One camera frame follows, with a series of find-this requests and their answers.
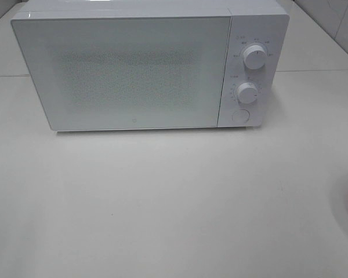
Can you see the round white door button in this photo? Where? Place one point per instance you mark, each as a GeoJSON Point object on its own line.
{"type": "Point", "coordinates": [240, 116]}

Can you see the white microwave knob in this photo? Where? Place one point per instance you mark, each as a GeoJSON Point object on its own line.
{"type": "Point", "coordinates": [247, 93]}
{"type": "Point", "coordinates": [254, 56]}

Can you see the white microwave door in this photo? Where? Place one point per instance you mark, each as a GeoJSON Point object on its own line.
{"type": "Point", "coordinates": [111, 74]}

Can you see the white microwave oven body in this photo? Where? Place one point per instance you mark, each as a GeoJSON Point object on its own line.
{"type": "Point", "coordinates": [263, 22]}

